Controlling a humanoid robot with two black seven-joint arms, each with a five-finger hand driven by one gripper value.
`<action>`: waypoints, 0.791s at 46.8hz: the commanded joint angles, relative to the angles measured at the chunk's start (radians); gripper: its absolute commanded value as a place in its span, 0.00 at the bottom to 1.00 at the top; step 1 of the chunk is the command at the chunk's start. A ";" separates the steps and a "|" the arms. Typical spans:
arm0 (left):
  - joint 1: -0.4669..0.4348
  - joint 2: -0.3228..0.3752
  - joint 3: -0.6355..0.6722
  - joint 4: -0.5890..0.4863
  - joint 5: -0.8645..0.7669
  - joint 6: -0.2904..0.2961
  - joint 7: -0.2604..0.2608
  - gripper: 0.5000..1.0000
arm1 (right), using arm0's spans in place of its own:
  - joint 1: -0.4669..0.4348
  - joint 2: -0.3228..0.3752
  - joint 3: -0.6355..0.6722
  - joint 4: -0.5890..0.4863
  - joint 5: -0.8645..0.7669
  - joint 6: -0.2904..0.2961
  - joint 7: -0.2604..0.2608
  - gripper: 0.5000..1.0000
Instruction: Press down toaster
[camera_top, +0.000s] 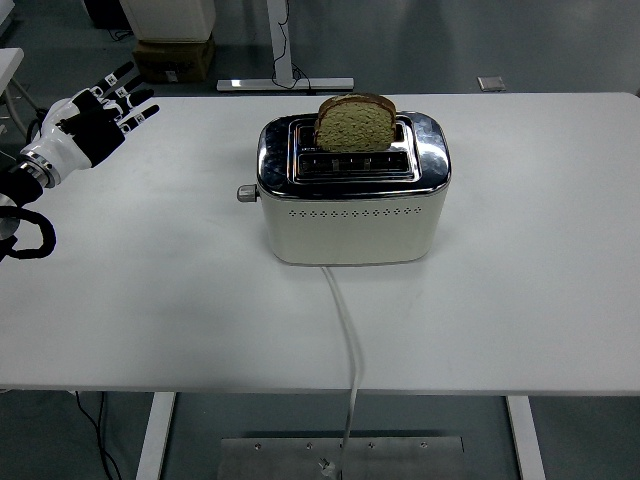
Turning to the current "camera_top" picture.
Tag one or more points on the brown bread slice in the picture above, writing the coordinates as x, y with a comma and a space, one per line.
355, 130

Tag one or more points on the brown cardboard box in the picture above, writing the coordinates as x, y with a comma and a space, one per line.
175, 62

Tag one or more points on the grey floor socket cover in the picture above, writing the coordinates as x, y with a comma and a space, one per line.
491, 83

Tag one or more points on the grey toaster lever knob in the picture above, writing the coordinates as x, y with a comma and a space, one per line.
246, 193

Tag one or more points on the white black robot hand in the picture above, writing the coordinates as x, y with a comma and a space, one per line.
60, 132

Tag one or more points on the black box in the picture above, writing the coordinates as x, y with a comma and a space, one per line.
107, 12

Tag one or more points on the cream chrome toaster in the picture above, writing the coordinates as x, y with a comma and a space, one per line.
350, 235

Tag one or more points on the white table leg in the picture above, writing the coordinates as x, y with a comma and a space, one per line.
155, 440
525, 440

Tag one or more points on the white desk stand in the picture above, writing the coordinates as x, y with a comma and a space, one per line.
280, 40

